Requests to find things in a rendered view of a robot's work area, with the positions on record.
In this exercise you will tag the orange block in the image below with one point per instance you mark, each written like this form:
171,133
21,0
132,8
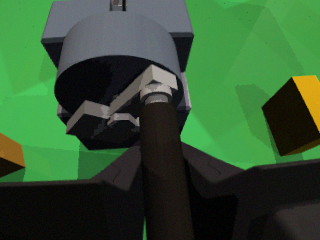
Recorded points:
11,156

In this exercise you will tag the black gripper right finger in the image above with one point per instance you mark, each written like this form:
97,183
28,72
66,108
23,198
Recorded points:
232,203

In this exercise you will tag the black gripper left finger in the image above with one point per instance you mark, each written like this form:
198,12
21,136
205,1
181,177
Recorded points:
108,206

